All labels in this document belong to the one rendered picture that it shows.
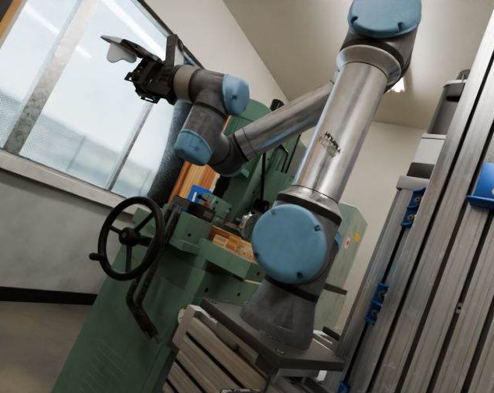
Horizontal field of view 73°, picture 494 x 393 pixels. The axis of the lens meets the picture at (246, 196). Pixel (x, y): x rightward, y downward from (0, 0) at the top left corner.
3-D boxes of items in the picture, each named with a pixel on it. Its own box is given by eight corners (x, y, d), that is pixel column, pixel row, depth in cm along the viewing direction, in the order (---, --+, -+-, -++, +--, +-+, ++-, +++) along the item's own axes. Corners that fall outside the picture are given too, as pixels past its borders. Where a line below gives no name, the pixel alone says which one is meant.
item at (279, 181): (261, 200, 153) (274, 170, 155) (269, 205, 161) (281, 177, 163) (276, 205, 149) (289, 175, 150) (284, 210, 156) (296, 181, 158)
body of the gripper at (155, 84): (120, 77, 73) (162, 89, 69) (140, 47, 75) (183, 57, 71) (139, 99, 80) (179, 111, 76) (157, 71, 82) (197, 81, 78)
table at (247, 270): (112, 213, 133) (119, 200, 134) (164, 231, 158) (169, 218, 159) (229, 276, 100) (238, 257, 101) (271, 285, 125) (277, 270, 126)
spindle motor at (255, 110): (201, 158, 143) (231, 94, 147) (223, 173, 158) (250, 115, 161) (233, 168, 134) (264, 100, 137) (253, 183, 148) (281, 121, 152)
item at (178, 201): (168, 204, 122) (174, 190, 122) (186, 212, 131) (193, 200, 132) (193, 216, 115) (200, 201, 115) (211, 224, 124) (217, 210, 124)
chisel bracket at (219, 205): (195, 210, 141) (203, 191, 142) (213, 218, 153) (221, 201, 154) (207, 215, 137) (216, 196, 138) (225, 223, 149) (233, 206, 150)
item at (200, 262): (131, 231, 138) (136, 222, 139) (165, 241, 156) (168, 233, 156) (200, 270, 117) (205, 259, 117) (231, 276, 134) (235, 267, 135)
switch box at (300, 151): (284, 174, 164) (296, 144, 165) (291, 181, 172) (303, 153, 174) (295, 177, 160) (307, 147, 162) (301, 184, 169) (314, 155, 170)
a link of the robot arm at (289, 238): (318, 295, 61) (421, 37, 67) (306, 298, 47) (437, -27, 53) (259, 267, 65) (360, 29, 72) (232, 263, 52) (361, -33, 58)
